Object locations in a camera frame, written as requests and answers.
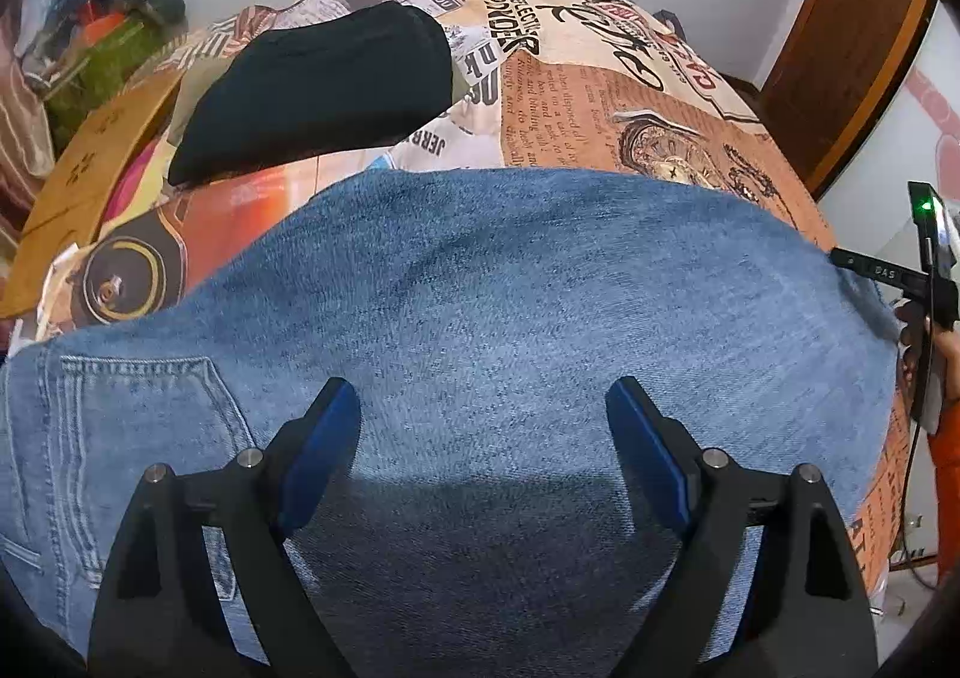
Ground brown wooden door frame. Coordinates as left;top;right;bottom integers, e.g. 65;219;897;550
760;0;935;197

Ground brown cardboard box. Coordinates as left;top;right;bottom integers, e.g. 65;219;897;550
2;70;182;319

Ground orange sleeve forearm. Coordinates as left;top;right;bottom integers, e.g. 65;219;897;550
926;327;960;594

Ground blue denim jeans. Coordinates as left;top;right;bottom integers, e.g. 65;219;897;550
2;169;898;676

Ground pile of clothes and bags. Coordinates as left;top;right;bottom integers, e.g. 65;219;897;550
21;0;187;151

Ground black folded garment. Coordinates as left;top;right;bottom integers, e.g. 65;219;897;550
167;2;454;185

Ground newspaper print bed cover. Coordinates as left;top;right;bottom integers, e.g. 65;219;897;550
6;0;913;597

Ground striped pink curtain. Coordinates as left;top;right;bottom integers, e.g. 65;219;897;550
0;10;55;283

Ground black cable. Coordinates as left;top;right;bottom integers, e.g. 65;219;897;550
890;418;939;589

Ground right hand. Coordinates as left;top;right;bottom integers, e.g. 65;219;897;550
895;301;960;405

